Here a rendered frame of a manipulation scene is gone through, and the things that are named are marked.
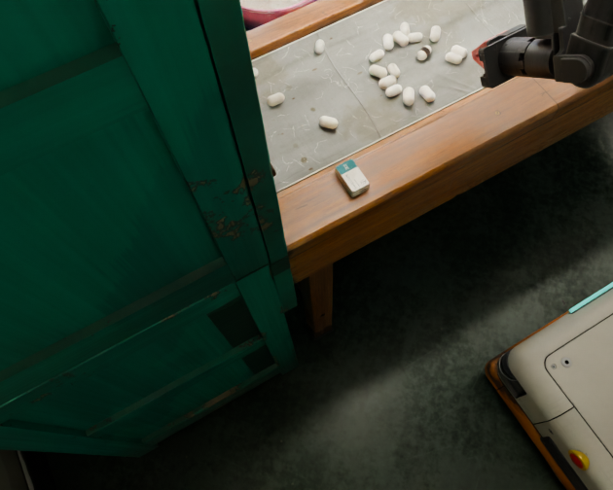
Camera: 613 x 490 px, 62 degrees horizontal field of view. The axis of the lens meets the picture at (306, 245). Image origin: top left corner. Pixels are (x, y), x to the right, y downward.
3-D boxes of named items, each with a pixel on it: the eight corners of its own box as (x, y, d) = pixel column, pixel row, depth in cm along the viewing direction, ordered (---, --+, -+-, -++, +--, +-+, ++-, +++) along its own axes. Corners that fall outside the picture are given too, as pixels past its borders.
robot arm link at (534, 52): (556, 87, 72) (588, 71, 73) (551, 37, 69) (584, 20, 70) (521, 83, 78) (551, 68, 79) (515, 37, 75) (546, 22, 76)
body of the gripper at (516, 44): (475, 49, 80) (507, 50, 74) (527, 22, 82) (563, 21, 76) (483, 88, 83) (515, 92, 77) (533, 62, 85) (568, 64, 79)
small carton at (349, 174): (369, 189, 90) (370, 183, 88) (351, 197, 89) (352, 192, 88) (351, 163, 92) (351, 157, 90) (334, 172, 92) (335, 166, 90)
